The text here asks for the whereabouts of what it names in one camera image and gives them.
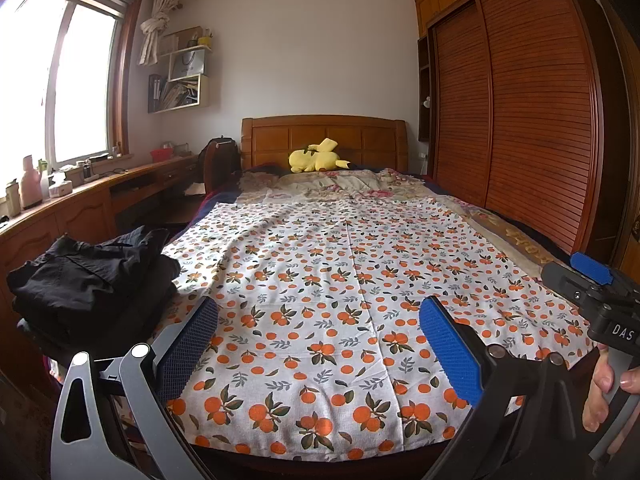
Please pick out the red bowl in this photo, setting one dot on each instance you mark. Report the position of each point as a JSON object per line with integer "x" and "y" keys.
{"x": 161, "y": 155}

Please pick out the floral quilt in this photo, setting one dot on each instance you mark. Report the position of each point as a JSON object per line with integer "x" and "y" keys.
{"x": 325, "y": 185}

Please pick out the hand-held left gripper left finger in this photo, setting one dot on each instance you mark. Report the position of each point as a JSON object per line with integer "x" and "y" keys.
{"x": 192, "y": 345}

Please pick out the white tissue box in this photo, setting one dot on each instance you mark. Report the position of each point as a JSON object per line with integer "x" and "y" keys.
{"x": 60, "y": 190}

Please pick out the wooden door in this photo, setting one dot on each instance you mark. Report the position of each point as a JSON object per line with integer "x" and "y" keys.
{"x": 627, "y": 110}

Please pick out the person's right hand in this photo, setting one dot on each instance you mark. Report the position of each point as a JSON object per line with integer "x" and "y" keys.
{"x": 597, "y": 405}

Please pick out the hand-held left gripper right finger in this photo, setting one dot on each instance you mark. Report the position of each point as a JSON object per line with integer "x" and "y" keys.
{"x": 450, "y": 345}

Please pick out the white wall shelf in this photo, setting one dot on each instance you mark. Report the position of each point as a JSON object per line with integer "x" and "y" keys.
{"x": 204, "y": 91}

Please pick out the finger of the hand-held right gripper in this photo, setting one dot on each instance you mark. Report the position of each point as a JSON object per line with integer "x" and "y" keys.
{"x": 567, "y": 280}
{"x": 591, "y": 267}

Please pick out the black double-breasted coat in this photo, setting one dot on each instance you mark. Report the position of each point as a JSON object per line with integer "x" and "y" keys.
{"x": 90, "y": 272}

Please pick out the wooden bed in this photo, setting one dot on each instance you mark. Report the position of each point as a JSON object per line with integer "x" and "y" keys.
{"x": 270, "y": 140}

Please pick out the wooden desk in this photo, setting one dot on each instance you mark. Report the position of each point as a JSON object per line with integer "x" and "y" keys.
{"x": 55, "y": 230}

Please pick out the pink bottle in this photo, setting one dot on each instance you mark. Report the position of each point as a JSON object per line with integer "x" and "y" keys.
{"x": 30, "y": 187}

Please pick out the cream bottle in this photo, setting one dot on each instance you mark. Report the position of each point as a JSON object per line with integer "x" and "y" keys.
{"x": 12, "y": 202}

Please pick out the wood-framed window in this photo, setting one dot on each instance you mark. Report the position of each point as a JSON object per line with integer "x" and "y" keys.
{"x": 80, "y": 85}

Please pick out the yellow plush toy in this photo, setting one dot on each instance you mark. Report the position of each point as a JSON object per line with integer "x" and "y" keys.
{"x": 315, "y": 160}

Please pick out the orange fruit print bedsheet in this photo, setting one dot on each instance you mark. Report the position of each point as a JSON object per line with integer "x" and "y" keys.
{"x": 325, "y": 285}

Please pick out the dark backpack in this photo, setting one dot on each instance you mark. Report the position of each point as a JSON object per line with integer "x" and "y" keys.
{"x": 217, "y": 165}

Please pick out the knotted cream curtain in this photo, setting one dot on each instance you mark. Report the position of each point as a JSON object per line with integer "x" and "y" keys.
{"x": 155, "y": 30}

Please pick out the white paper bag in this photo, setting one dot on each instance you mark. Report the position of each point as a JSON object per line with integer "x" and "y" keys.
{"x": 187, "y": 65}

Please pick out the wooden slatted wardrobe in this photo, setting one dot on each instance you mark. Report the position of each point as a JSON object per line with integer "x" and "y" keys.
{"x": 540, "y": 110}

